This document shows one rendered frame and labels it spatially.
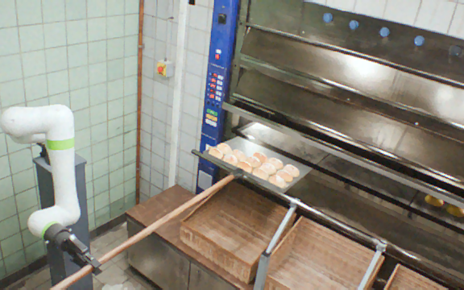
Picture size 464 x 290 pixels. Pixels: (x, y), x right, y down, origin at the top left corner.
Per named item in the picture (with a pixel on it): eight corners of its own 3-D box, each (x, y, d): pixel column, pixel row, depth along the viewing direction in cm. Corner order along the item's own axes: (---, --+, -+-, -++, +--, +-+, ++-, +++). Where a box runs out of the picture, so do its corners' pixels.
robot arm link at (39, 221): (22, 232, 170) (22, 210, 166) (48, 221, 180) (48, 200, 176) (41, 248, 164) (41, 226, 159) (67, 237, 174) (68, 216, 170)
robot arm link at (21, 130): (8, 120, 202) (-5, 105, 154) (42, 118, 209) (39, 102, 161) (10, 146, 202) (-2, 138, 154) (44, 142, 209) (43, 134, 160)
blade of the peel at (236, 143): (283, 193, 217) (283, 188, 215) (202, 155, 243) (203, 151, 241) (312, 168, 244) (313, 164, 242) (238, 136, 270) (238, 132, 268)
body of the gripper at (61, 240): (68, 227, 164) (82, 238, 160) (70, 242, 168) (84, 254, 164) (52, 235, 158) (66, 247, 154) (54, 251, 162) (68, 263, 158)
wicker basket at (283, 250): (292, 247, 269) (300, 213, 257) (372, 290, 242) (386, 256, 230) (252, 289, 233) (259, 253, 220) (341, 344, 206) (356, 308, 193)
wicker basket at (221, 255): (224, 209, 298) (229, 176, 285) (290, 246, 270) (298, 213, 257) (177, 239, 262) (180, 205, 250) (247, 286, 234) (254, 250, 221)
